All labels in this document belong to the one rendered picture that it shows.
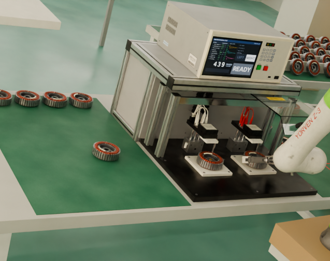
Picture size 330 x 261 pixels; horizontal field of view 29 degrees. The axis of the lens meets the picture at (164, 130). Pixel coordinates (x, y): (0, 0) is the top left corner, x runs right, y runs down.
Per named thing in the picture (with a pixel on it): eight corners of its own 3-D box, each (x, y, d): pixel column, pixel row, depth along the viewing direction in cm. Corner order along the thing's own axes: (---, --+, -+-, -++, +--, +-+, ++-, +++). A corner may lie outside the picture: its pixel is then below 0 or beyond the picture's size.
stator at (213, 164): (226, 171, 271) (229, 163, 269) (203, 171, 265) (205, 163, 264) (214, 158, 280) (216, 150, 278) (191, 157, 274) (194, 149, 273)
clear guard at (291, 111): (327, 135, 275) (332, 122, 273) (284, 135, 262) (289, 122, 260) (281, 102, 300) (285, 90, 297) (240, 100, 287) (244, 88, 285)
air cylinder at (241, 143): (244, 152, 297) (248, 141, 294) (231, 152, 293) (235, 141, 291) (238, 146, 300) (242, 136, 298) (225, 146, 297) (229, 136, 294)
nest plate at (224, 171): (231, 175, 271) (232, 173, 271) (202, 176, 263) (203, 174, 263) (213, 157, 283) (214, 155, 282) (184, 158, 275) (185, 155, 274)
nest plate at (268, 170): (275, 174, 284) (276, 171, 283) (249, 175, 276) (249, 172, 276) (256, 157, 295) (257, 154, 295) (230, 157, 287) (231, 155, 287)
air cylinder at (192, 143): (201, 153, 284) (204, 141, 282) (186, 153, 280) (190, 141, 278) (195, 147, 288) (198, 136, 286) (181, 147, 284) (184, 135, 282)
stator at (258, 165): (271, 169, 284) (273, 162, 282) (250, 170, 278) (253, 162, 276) (256, 156, 292) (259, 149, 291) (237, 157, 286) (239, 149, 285)
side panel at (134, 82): (140, 141, 284) (159, 73, 271) (134, 141, 282) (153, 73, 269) (115, 113, 305) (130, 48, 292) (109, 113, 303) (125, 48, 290)
